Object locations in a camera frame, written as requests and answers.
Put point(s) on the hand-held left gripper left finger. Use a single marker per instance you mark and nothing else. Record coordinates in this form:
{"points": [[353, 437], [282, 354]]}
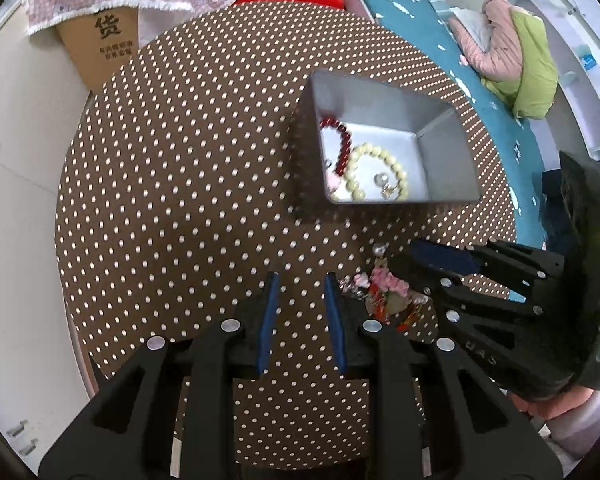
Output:
{"points": [[267, 320]]}

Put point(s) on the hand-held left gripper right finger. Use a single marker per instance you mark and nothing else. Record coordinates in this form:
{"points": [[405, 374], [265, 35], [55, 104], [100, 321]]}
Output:
{"points": [[335, 320]]}

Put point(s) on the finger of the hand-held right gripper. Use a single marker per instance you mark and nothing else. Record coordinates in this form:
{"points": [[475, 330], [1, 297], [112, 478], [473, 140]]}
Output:
{"points": [[445, 256], [480, 310]]}

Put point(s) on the pearl earring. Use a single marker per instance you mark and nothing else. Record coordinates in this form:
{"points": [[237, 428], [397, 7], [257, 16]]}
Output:
{"points": [[381, 178], [378, 249]]}

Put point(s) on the grey metal tin box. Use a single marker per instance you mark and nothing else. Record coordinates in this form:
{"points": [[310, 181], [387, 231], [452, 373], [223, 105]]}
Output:
{"points": [[445, 160]]}

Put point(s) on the person's right hand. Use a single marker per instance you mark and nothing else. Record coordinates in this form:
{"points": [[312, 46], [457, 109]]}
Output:
{"points": [[532, 407]]}

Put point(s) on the dark blue clothing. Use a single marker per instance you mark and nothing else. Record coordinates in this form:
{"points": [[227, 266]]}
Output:
{"points": [[557, 205]]}

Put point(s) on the pink small ornament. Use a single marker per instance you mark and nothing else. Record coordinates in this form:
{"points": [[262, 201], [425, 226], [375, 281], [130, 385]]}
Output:
{"points": [[334, 182]]}

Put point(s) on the teal bed sheet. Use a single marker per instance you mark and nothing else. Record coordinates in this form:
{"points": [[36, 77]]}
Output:
{"points": [[495, 125]]}

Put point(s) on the round polka-dot brown table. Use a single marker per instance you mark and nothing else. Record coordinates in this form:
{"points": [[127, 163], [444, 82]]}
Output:
{"points": [[180, 185]]}

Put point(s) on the small blue card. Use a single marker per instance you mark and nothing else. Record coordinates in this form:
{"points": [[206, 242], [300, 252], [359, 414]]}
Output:
{"points": [[588, 62]]}

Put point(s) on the green quilt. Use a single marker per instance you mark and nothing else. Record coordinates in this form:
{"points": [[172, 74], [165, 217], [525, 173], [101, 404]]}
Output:
{"points": [[535, 65]]}

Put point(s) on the pink padded jacket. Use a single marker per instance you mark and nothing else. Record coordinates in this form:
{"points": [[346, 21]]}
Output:
{"points": [[500, 45]]}

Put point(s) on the white low cabinet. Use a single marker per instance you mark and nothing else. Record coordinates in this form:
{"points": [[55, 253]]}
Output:
{"points": [[20, 235]]}

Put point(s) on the brown cardboard box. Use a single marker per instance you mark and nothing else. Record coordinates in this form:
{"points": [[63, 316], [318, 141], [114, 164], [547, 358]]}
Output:
{"points": [[100, 45]]}

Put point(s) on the teal bunk bed frame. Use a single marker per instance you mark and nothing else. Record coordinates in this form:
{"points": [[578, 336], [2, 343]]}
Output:
{"points": [[592, 105]]}

